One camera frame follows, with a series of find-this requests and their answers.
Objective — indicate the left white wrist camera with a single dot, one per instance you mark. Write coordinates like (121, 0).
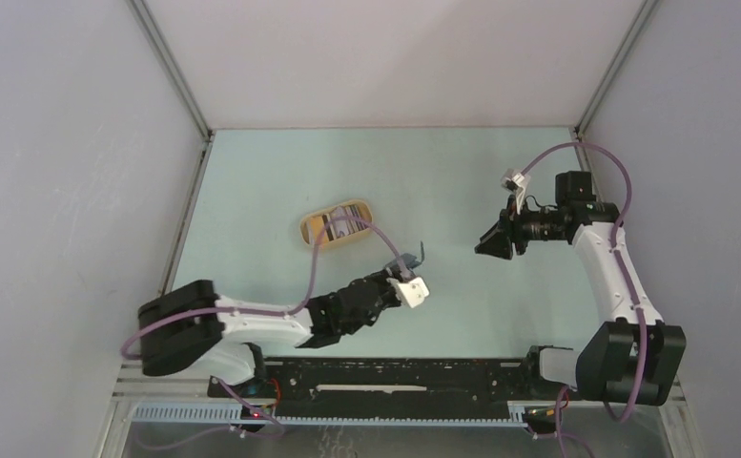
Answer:
(412, 292)

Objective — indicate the controller board with wires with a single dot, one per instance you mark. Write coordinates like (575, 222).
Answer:
(257, 411)
(547, 414)

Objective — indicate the beige oval card tray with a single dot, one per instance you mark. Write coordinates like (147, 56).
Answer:
(345, 240)

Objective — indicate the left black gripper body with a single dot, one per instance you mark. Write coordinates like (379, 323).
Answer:
(387, 294)

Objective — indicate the left controller board with wires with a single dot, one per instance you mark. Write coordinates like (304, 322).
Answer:
(257, 411)

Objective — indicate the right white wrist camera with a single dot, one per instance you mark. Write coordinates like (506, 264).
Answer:
(516, 182)

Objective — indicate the stack of cards in tray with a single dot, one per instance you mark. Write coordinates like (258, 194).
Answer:
(333, 224)

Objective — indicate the aluminium frame front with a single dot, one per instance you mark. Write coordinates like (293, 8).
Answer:
(201, 399)

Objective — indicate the blue leather card holder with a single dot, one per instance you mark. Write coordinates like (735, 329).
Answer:
(408, 260)

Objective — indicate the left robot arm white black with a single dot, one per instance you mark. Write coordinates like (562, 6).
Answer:
(196, 329)

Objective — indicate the right controller board with wires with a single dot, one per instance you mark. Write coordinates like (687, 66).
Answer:
(547, 414)

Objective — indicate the white strip on rail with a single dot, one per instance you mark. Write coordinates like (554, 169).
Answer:
(389, 389)

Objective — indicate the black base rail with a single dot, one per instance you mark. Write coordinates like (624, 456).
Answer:
(457, 389)

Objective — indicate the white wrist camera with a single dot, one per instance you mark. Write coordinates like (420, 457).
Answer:
(412, 292)
(516, 182)

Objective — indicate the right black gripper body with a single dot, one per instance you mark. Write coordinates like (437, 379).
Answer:
(524, 228)

